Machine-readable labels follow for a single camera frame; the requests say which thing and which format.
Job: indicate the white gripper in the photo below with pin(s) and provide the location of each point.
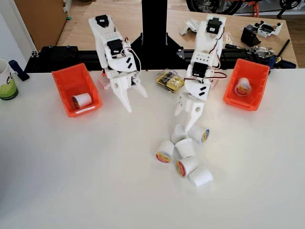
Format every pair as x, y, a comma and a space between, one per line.
195, 111
119, 88

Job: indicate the yellow black sachet bundle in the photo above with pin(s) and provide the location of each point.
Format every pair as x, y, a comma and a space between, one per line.
170, 82

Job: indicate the white coffee pod blue lid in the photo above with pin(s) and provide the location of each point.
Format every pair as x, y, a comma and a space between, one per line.
84, 99

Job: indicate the white coffee pod red lid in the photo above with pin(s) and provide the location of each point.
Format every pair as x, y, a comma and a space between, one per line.
165, 149
243, 83
189, 164

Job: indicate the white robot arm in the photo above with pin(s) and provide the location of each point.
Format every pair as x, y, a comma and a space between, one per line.
100, 31
202, 35

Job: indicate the white pod blue yellow lid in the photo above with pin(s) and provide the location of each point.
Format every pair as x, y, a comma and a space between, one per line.
197, 133

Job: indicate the orange plastic bin white label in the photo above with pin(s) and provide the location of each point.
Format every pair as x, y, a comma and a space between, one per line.
69, 83

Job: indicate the black flat box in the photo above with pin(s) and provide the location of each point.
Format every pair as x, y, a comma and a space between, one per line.
59, 49

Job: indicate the clear bag of screws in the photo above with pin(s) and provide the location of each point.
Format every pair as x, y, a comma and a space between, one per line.
230, 38

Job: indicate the white printed robot part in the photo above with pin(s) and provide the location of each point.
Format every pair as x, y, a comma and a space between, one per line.
188, 26

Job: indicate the silver metal clamp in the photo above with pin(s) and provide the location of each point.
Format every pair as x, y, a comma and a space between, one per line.
262, 50

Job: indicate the black printed part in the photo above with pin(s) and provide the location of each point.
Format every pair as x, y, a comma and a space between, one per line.
249, 35

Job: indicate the small green object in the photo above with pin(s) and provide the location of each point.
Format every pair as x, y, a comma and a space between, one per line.
68, 18

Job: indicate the blue yellow bar clamp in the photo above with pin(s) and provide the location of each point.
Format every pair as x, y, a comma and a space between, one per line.
274, 60

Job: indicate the black bicycle wheel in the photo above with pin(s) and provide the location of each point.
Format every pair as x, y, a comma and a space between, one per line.
202, 7

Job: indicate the white part with electronics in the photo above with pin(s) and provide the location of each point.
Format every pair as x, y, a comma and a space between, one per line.
267, 29

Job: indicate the wooden cabinet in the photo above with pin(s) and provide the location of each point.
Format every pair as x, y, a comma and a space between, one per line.
40, 21

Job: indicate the orange metal stand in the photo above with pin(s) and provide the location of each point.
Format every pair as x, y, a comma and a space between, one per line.
257, 9

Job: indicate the white green mug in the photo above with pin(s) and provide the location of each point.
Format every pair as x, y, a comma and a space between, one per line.
7, 81

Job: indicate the black camera mast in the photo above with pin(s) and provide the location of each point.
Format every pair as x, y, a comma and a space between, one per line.
154, 23

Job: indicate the black aluminium rail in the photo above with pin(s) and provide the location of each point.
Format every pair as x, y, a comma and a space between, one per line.
47, 65

